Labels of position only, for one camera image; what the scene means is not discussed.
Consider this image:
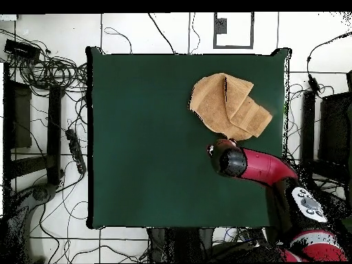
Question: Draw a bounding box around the thin black cable loop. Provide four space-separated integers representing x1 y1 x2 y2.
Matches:
103 26 133 55

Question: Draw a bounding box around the black cable tangle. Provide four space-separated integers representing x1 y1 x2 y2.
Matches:
0 27 89 94

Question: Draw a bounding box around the black power strip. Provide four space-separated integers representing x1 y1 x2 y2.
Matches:
65 128 87 175

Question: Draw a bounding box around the grey floor outlet box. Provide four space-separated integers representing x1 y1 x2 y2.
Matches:
214 17 228 34

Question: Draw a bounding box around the black metal stand frame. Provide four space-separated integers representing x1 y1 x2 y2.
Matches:
300 70 352 182
2 62 65 193

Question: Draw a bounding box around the black cable with adapter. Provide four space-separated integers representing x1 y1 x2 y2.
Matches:
306 28 352 94

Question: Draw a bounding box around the grey wheeled base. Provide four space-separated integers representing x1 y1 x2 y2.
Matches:
5 182 58 263

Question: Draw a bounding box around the dark green table cloth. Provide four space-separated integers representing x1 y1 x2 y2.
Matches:
85 45 292 231

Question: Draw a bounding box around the black electronics box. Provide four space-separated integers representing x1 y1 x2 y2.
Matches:
3 38 42 60

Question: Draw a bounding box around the orange-tan terry towel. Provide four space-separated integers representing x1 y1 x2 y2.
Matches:
188 72 274 142

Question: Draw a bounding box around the grey floor hatch frame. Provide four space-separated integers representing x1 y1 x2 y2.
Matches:
212 12 254 50

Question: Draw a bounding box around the long black cable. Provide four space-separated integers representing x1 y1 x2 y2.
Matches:
146 12 177 55

